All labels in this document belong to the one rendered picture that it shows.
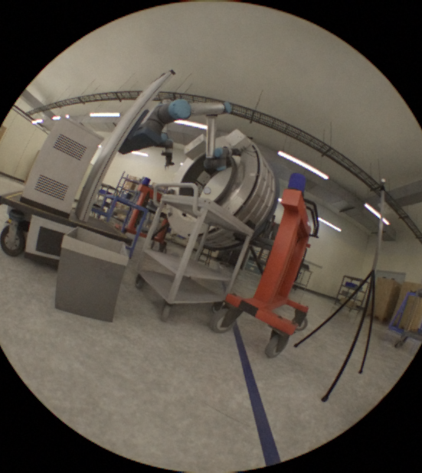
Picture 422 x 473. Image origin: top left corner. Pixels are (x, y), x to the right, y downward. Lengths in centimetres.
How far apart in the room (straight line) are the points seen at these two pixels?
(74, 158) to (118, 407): 111
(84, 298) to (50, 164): 73
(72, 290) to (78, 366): 31
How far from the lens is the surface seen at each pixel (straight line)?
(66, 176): 108
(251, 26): 390
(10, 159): 813
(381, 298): 688
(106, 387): 57
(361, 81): 417
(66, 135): 111
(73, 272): 72
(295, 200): 105
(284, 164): 562
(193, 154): 237
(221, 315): 98
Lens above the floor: 48
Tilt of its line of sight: 3 degrees up
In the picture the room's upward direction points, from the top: 21 degrees clockwise
